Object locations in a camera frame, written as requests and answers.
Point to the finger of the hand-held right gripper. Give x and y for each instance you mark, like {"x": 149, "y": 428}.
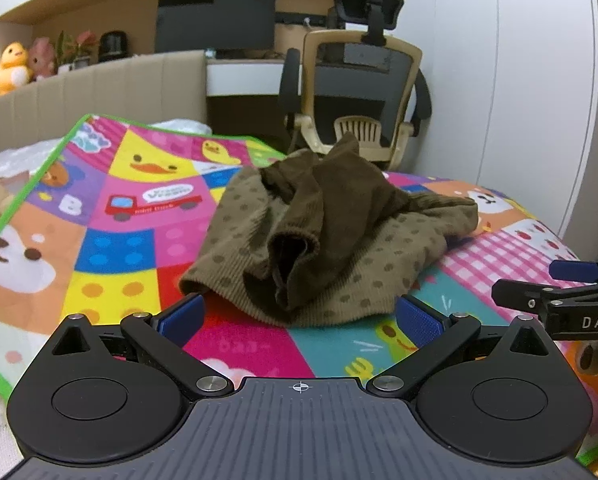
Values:
{"x": 521, "y": 294}
{"x": 574, "y": 271}

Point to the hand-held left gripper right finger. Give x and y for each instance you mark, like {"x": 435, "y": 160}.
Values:
{"x": 419, "y": 321}

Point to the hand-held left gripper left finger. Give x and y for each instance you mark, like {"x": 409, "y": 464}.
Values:
{"x": 181, "y": 317}

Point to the colourful cartoon play mat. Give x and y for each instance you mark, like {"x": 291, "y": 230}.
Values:
{"x": 124, "y": 240}

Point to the white pillow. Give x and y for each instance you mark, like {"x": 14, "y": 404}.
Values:
{"x": 184, "y": 126}

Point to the beige mesh office chair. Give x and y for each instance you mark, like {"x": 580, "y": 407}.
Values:
{"x": 354, "y": 90}

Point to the beige upholstered headboard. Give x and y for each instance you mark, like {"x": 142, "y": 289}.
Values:
{"x": 104, "y": 90}

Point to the potted plant with red leaves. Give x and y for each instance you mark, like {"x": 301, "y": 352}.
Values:
{"x": 74, "y": 47}

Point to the pink plush toy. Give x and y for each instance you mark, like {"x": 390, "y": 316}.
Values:
{"x": 41, "y": 57}

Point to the black computer monitor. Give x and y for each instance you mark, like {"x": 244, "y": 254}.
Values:
{"x": 214, "y": 20}

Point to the yellow duck plush toy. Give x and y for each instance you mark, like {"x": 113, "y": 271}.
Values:
{"x": 13, "y": 67}

